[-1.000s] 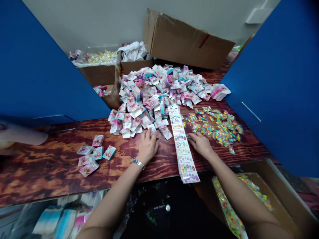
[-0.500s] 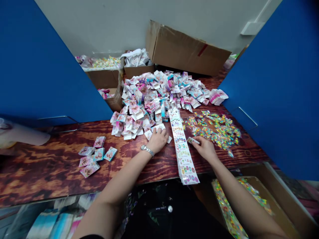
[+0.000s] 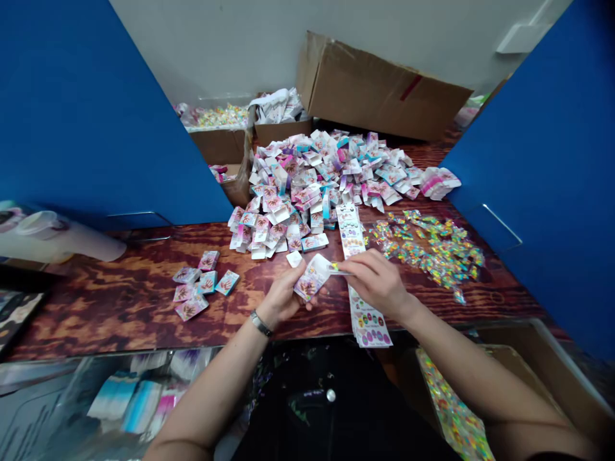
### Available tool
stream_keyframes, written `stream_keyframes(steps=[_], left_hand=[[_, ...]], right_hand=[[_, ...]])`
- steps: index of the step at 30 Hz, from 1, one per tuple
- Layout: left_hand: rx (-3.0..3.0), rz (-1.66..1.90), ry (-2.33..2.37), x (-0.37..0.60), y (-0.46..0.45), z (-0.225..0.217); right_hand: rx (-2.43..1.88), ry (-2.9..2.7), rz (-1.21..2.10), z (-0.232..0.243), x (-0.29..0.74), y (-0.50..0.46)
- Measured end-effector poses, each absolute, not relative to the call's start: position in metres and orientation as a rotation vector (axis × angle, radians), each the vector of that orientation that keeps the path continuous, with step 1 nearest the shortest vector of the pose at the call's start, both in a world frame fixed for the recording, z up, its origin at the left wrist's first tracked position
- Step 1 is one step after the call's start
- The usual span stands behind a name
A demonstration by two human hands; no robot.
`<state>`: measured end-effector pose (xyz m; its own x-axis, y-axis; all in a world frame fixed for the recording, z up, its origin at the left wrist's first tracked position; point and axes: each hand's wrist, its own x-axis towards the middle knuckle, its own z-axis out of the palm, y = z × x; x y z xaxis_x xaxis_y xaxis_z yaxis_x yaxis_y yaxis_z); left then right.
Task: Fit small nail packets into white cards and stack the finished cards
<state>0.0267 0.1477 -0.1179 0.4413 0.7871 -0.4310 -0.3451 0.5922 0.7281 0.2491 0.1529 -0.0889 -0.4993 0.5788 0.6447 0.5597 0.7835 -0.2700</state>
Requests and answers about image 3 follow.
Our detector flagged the clear bags of flat cartons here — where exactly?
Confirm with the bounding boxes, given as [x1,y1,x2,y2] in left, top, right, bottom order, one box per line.
[0,346,227,461]

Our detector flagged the cardboard box with pastel packets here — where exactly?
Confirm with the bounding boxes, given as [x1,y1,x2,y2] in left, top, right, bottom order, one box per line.
[174,93,254,166]

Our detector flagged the cardboard box of iridescent packets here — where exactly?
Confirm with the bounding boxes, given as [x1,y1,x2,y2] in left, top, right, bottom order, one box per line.
[402,318,615,461]

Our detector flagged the pile of folded printed boxes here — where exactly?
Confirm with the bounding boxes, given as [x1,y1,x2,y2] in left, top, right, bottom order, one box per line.
[227,128,463,261]

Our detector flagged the blue partition panel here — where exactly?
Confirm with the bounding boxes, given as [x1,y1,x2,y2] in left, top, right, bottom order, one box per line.
[437,0,615,361]
[0,0,235,232]

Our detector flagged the large empty cardboard box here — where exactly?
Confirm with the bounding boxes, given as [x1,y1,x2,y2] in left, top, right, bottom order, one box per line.
[295,30,475,143]

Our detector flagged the person's body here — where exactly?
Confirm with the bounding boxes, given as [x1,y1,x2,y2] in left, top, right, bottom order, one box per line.
[229,334,464,461]

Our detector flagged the small cardboard box pink items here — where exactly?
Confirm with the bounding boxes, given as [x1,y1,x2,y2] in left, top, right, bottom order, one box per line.
[208,162,254,208]

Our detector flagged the small printed box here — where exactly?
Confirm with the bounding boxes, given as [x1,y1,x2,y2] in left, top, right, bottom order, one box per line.
[291,253,333,304]

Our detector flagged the stack of long sticker sheets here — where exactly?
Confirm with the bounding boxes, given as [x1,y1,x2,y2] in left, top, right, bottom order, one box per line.
[335,201,394,350]

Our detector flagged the black patterned flat object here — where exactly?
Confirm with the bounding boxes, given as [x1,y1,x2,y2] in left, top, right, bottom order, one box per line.
[0,263,48,359]

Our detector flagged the heap of colourful clear sachets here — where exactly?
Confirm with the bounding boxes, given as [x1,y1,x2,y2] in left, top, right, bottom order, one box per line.
[368,208,487,306]

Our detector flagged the white plastic tumbler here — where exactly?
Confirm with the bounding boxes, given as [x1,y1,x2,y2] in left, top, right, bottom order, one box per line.
[0,200,129,265]

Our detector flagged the group of closed pink cartons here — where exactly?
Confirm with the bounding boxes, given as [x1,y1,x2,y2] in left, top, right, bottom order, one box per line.
[172,249,242,323]

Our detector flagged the person's right hand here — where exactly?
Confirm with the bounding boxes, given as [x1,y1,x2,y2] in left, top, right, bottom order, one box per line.
[336,248,418,321]

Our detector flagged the person's left hand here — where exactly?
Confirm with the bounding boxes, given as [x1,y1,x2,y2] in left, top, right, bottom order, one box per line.
[253,259,333,332]

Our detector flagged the cardboard box with white bags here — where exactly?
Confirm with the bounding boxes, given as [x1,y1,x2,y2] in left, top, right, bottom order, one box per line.
[249,87,316,149]

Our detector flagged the metal wire bracket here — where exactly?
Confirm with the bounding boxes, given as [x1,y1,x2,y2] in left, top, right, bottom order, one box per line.
[104,210,176,242]
[481,202,525,252]

